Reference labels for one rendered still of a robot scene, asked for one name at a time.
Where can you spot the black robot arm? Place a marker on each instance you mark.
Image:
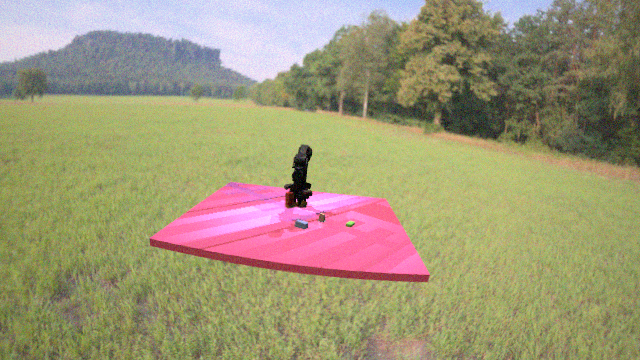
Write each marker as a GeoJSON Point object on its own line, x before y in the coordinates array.
{"type": "Point", "coordinates": [301, 160]}

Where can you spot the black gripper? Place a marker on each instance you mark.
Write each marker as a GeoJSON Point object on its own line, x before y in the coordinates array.
{"type": "Point", "coordinates": [295, 187]}

